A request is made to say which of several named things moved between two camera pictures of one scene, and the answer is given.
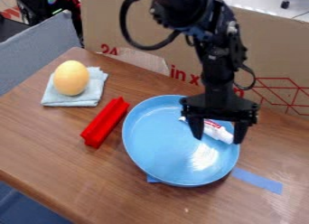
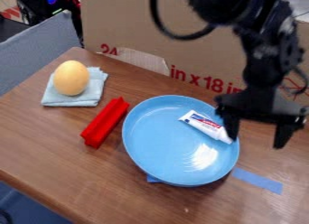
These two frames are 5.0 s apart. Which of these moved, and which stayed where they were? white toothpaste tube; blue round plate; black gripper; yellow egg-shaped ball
Moved: black gripper
Stayed: blue round plate; white toothpaste tube; yellow egg-shaped ball
